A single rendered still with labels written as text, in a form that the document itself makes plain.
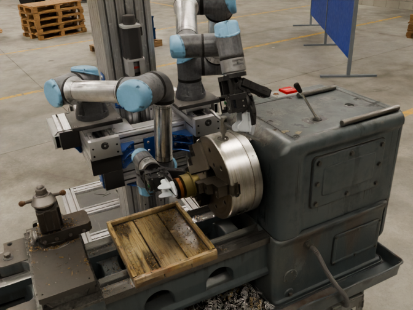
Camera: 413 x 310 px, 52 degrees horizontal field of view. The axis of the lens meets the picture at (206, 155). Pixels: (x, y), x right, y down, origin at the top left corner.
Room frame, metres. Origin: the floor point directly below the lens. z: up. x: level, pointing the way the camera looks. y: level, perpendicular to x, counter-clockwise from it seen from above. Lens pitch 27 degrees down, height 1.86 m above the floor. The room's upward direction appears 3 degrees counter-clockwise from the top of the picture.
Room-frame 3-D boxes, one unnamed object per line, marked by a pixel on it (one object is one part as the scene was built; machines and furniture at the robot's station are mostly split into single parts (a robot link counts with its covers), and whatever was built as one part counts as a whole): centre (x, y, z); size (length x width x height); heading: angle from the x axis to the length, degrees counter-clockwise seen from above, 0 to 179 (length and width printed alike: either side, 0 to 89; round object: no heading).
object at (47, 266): (1.11, 0.52, 0.95); 0.43 x 0.17 x 0.05; 25
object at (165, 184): (1.27, 0.15, 1.10); 0.09 x 0.06 x 0.03; 25
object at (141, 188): (1.52, 0.25, 0.98); 0.11 x 0.08 x 0.11; 148
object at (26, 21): (10.43, 3.49, 0.36); 1.26 x 0.86 x 0.73; 134
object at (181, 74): (2.03, 0.06, 1.33); 0.13 x 0.12 x 0.14; 91
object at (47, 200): (1.17, 0.54, 1.13); 0.08 x 0.08 x 0.03
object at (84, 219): (1.18, 0.51, 0.99); 0.20 x 0.10 x 0.05; 115
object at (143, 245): (1.24, 0.19, 0.89); 0.36 x 0.30 x 0.04; 25
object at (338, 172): (1.55, -0.41, 1.06); 0.59 x 0.48 x 0.39; 115
